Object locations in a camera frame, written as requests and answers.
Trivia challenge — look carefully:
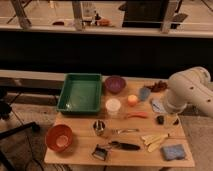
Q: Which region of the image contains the black rectangular block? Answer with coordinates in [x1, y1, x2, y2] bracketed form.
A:
[156, 115, 164, 125]

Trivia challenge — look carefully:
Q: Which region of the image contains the small orange cup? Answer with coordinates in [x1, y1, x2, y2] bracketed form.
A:
[127, 95, 138, 107]

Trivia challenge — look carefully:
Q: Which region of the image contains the purple bowl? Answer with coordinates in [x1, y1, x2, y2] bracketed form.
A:
[104, 76, 126, 94]

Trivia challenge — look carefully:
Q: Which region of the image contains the green plastic tray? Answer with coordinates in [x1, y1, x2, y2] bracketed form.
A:
[57, 73, 102, 115]

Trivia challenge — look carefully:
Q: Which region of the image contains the metal measuring cup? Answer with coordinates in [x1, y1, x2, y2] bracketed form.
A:
[93, 120, 105, 136]

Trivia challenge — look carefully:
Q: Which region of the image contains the yellow banana bunch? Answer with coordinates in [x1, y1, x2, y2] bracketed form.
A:
[141, 134, 169, 152]

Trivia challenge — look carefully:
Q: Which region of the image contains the light blue cloth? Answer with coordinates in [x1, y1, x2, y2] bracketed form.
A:
[151, 99, 165, 113]

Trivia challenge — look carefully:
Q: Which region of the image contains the blue sponge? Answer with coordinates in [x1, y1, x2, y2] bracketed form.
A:
[161, 144, 186, 161]

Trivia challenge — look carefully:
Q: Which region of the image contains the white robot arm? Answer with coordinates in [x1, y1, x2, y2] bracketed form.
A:
[162, 67, 213, 118]

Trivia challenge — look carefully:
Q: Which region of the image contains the red bowl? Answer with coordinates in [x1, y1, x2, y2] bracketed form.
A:
[45, 124, 73, 152]

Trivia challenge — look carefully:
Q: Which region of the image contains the white lidded plastic cup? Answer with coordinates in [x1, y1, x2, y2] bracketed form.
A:
[105, 98, 121, 117]

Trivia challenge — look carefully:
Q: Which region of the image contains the orange carrot toy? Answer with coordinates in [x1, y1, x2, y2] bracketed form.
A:
[125, 112, 148, 118]

